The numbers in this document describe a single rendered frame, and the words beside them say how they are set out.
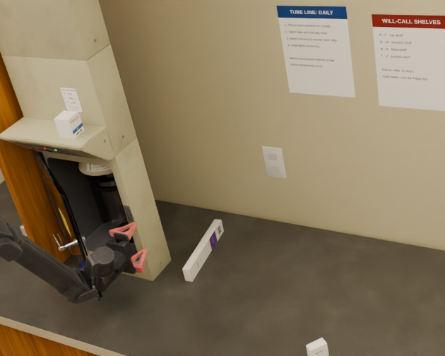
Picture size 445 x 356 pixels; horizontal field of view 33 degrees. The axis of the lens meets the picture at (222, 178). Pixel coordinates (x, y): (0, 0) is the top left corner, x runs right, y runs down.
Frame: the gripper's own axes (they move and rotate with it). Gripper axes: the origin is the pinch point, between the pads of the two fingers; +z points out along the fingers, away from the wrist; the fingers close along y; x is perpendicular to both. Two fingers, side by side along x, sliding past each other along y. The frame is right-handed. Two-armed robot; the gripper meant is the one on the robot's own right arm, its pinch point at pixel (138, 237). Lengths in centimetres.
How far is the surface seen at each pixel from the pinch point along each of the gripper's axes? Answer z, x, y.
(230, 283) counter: 17.2, -12.6, -29.5
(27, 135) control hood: 2.3, 31.5, 30.0
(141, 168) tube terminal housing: 20.6, 10.9, 8.6
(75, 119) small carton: 7.1, 14.8, 33.8
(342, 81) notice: 56, -42, 21
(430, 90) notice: 56, -67, 19
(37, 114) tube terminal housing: 11.5, 35.6, 31.0
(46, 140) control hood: 1.3, 23.1, 29.7
